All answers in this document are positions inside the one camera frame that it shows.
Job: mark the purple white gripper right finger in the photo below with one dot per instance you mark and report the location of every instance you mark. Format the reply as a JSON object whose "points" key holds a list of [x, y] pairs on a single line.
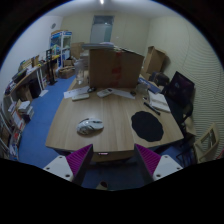
{"points": [[153, 166]]}

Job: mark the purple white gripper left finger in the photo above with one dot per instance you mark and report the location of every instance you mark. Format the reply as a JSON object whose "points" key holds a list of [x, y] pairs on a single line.
{"points": [[73, 166]]}

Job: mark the black round mouse pad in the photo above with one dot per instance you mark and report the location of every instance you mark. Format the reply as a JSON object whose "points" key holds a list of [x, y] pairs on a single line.
{"points": [[147, 126]]}

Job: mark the beige wooden chair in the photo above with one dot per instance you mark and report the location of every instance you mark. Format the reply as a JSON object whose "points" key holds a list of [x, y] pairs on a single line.
{"points": [[206, 144]]}

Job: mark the black pen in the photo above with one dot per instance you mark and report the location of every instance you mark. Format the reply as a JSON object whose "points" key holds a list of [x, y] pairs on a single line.
{"points": [[153, 109]]}

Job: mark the open white notebook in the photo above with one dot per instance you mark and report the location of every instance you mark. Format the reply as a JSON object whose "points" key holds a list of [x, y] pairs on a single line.
{"points": [[158, 101]]}

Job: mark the white flat keypad device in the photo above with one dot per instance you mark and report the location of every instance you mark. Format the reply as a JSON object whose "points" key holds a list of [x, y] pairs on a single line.
{"points": [[80, 97]]}

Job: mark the white paper sheet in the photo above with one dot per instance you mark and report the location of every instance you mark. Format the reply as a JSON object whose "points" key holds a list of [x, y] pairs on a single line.
{"points": [[75, 92]]}

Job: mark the blue flat book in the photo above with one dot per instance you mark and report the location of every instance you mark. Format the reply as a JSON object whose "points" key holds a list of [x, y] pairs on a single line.
{"points": [[151, 87]]}

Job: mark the black office chair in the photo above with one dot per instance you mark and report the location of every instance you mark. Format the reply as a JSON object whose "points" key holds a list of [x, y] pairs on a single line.
{"points": [[178, 94]]}

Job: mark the white remote control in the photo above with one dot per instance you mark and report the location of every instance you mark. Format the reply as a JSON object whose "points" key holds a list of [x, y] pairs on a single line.
{"points": [[104, 93]]}

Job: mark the long side shelf desk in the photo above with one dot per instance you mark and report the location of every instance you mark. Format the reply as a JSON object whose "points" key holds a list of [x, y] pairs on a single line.
{"points": [[43, 72]]}

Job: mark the cardboard box on floor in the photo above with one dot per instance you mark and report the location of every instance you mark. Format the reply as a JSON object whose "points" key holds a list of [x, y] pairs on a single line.
{"points": [[66, 72]]}

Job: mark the open cardboard box on right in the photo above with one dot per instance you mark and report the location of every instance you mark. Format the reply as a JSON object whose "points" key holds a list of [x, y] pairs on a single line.
{"points": [[154, 60]]}

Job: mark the large brown cardboard box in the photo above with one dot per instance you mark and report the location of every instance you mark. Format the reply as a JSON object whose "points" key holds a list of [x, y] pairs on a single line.
{"points": [[114, 68]]}

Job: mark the blue white display cabinet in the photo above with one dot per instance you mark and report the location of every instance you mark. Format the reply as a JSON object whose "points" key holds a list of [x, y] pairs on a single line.
{"points": [[60, 43]]}

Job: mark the window with blind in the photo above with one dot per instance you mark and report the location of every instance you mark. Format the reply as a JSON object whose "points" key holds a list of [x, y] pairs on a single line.
{"points": [[101, 30]]}

